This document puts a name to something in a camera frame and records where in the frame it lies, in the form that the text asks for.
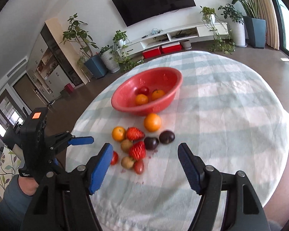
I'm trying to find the brown kiwi fruit front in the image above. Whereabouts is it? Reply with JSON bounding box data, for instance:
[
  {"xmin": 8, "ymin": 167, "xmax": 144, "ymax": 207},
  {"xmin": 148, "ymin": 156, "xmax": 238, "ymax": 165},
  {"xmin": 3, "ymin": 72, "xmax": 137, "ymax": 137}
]
[{"xmin": 121, "ymin": 157, "xmax": 135, "ymax": 169}]

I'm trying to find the brown kiwi fruit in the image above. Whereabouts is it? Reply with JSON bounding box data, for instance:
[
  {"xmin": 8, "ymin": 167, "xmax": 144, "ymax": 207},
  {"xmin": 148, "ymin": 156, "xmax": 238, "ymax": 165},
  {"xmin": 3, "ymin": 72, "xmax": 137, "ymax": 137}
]
[
  {"xmin": 120, "ymin": 139, "xmax": 133, "ymax": 153},
  {"xmin": 121, "ymin": 157, "xmax": 135, "ymax": 169}
]

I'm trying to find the dark plum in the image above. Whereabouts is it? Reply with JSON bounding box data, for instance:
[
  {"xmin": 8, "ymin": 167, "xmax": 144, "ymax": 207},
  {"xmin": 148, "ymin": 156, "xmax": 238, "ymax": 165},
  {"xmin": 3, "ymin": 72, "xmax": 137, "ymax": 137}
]
[
  {"xmin": 159, "ymin": 130, "xmax": 175, "ymax": 144},
  {"xmin": 144, "ymin": 137, "xmax": 159, "ymax": 150}
]

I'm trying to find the brown kiwi fruit back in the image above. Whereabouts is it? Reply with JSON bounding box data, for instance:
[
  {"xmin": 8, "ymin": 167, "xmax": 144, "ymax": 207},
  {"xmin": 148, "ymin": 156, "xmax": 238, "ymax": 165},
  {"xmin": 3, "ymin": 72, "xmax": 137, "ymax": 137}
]
[{"xmin": 120, "ymin": 139, "xmax": 133, "ymax": 153}]

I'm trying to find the small mandarin orange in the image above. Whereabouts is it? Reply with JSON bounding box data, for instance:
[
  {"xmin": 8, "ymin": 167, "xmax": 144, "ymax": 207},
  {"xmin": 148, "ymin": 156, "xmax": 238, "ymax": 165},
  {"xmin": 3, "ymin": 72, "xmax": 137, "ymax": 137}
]
[{"xmin": 112, "ymin": 126, "xmax": 126, "ymax": 142}]

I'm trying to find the red strawberry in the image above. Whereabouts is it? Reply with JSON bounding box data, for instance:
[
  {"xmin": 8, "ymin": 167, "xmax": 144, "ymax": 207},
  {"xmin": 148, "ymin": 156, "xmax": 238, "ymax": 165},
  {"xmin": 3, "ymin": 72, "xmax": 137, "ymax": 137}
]
[
  {"xmin": 128, "ymin": 141, "xmax": 146, "ymax": 161},
  {"xmin": 126, "ymin": 127, "xmax": 145, "ymax": 141}
]

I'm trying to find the large orange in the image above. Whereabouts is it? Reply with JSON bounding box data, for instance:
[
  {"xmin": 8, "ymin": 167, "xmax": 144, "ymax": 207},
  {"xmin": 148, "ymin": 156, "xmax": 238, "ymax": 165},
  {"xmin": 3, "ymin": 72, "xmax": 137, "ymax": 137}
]
[{"xmin": 144, "ymin": 113, "xmax": 162, "ymax": 132}]

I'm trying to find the mandarin orange with stem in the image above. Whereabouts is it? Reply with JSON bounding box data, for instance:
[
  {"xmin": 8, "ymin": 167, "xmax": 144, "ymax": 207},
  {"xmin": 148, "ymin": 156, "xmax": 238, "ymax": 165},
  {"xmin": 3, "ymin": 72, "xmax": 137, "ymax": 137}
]
[{"xmin": 151, "ymin": 89, "xmax": 165, "ymax": 101}]

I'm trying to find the red tomato with stem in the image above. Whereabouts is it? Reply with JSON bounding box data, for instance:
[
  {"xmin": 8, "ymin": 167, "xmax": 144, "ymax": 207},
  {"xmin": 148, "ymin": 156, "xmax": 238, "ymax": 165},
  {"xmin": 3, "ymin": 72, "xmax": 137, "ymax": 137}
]
[{"xmin": 137, "ymin": 86, "xmax": 150, "ymax": 96}]

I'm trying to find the left human hand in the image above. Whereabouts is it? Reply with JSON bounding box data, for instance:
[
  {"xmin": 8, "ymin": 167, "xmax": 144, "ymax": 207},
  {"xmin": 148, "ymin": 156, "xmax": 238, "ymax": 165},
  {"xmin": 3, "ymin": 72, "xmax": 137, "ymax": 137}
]
[{"xmin": 18, "ymin": 176, "xmax": 39, "ymax": 196}]

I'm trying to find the floral under tablecloth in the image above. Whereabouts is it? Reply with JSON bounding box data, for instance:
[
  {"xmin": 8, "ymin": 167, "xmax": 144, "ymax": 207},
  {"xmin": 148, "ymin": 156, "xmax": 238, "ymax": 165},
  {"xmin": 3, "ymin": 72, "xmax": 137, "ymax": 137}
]
[{"xmin": 0, "ymin": 146, "xmax": 21, "ymax": 198}]

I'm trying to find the small red bin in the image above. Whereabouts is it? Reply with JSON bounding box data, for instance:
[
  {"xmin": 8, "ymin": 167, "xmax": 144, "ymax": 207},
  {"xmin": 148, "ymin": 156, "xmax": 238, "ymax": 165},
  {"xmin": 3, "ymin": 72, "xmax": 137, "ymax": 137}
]
[{"xmin": 64, "ymin": 83, "xmax": 74, "ymax": 94}]

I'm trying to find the checkered green white tablecloth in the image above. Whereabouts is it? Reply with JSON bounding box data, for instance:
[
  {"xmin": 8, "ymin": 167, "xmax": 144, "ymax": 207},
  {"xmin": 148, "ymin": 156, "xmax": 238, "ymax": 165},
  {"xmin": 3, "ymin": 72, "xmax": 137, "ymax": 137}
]
[{"xmin": 66, "ymin": 51, "xmax": 289, "ymax": 230}]

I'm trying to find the tall plant blue pot left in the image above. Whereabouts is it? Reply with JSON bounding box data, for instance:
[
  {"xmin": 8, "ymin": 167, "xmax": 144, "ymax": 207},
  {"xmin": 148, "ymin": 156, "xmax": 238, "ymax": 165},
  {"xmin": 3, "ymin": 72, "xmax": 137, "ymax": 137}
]
[{"xmin": 62, "ymin": 13, "xmax": 107, "ymax": 79}]

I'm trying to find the tall plant blue pot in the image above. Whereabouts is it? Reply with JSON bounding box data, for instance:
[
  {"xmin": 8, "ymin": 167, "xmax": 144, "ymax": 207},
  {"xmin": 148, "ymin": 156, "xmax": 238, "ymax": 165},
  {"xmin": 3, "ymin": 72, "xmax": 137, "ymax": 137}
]
[
  {"xmin": 231, "ymin": 0, "xmax": 266, "ymax": 49},
  {"xmin": 62, "ymin": 13, "xmax": 107, "ymax": 79}
]

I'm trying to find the plant white ribbed pot left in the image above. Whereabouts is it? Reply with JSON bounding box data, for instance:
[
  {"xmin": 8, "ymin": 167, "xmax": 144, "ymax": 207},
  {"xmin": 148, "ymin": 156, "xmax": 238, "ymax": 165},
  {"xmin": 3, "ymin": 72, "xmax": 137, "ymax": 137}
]
[{"xmin": 100, "ymin": 45, "xmax": 120, "ymax": 73}]

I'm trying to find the red plastic colander bowl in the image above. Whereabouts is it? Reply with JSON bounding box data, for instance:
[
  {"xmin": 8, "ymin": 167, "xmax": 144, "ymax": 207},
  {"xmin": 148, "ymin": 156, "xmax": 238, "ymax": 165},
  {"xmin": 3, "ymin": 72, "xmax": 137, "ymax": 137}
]
[{"xmin": 111, "ymin": 67, "xmax": 183, "ymax": 116}]

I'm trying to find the trailing plant on console left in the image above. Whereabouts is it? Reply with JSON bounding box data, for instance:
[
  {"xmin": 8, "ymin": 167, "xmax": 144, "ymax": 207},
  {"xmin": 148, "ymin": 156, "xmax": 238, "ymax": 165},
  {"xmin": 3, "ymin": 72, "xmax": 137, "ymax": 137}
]
[{"xmin": 113, "ymin": 30, "xmax": 144, "ymax": 72}]

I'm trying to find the trailing plant on console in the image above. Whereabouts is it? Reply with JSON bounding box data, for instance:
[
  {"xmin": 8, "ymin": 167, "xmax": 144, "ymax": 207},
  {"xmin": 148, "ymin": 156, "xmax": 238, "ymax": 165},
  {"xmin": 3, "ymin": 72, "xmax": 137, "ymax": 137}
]
[
  {"xmin": 200, "ymin": 6, "xmax": 235, "ymax": 54},
  {"xmin": 113, "ymin": 30, "xmax": 144, "ymax": 72}
]

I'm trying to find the white tv console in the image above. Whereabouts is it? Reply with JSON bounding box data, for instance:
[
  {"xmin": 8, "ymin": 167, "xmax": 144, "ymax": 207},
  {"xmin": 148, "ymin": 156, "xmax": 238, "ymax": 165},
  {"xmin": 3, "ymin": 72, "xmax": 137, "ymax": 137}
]
[{"xmin": 126, "ymin": 23, "xmax": 228, "ymax": 56}]

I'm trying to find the red storage box left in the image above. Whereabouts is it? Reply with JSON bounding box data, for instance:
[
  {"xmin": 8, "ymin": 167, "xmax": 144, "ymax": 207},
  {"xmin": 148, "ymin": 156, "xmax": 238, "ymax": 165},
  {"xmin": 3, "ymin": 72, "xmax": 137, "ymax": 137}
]
[{"xmin": 142, "ymin": 46, "xmax": 162, "ymax": 59}]

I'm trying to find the red storage box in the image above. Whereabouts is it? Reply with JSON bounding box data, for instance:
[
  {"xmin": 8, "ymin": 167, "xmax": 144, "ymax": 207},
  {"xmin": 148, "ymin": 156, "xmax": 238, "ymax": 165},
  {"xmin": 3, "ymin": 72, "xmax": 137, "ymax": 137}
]
[
  {"xmin": 142, "ymin": 46, "xmax": 162, "ymax": 59},
  {"xmin": 161, "ymin": 42, "xmax": 182, "ymax": 54}
]

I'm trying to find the red storage box right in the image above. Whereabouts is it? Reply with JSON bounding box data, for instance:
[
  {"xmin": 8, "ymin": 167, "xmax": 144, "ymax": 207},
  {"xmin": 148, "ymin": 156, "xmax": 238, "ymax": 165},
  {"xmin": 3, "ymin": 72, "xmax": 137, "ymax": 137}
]
[{"xmin": 161, "ymin": 42, "xmax": 182, "ymax": 54}]

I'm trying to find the small grey floor pot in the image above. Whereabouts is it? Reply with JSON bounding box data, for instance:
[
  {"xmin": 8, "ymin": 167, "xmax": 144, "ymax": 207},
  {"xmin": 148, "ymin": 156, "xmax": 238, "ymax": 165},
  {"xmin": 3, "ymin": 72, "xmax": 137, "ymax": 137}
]
[{"xmin": 180, "ymin": 40, "xmax": 192, "ymax": 50}]

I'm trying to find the trailing plant on console right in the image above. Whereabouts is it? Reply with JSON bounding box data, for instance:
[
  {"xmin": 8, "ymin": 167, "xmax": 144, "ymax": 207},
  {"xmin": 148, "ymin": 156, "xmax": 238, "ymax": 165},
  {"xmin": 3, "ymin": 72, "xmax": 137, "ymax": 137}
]
[{"xmin": 200, "ymin": 6, "xmax": 235, "ymax": 54}]

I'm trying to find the plant in white pot right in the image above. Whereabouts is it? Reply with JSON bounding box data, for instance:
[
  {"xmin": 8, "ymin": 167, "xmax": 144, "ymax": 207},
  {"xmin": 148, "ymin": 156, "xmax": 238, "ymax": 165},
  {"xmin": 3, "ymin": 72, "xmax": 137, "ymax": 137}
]
[{"xmin": 218, "ymin": 4, "xmax": 247, "ymax": 48}]

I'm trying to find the beige curtain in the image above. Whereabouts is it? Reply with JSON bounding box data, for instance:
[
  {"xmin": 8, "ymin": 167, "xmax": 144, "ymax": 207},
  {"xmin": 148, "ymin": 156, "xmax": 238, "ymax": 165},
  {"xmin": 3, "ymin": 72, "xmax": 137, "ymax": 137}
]
[{"xmin": 255, "ymin": 0, "xmax": 280, "ymax": 50}]

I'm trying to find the tall plant blue pot right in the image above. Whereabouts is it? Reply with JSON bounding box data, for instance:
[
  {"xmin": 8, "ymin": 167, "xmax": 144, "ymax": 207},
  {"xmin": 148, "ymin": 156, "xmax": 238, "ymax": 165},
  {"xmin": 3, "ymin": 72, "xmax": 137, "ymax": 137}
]
[{"xmin": 231, "ymin": 0, "xmax": 266, "ymax": 49}]

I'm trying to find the wall cabinet shelving unit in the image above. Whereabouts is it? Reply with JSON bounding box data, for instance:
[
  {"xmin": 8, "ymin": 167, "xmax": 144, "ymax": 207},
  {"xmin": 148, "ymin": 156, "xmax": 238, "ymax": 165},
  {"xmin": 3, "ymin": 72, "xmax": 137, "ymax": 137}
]
[{"xmin": 26, "ymin": 18, "xmax": 90, "ymax": 101}]

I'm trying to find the wall mounted black television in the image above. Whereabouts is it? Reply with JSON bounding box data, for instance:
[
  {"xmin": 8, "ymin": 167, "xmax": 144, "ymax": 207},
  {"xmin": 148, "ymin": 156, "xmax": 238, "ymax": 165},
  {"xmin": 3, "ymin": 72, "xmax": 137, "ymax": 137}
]
[{"xmin": 112, "ymin": 0, "xmax": 196, "ymax": 27}]

